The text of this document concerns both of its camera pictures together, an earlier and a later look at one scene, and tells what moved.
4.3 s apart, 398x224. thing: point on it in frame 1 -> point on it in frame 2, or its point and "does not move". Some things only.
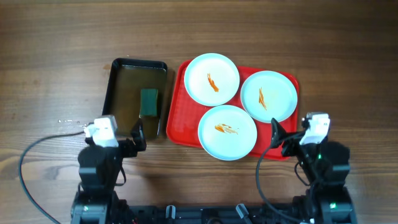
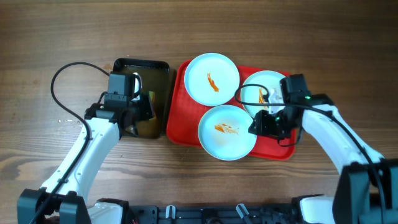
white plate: (268, 95) does not move
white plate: (227, 132) does not move
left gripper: (132, 149) -> (148, 111)
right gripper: (293, 139) -> (263, 127)
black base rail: (211, 214) does not move
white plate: (211, 79) does not move
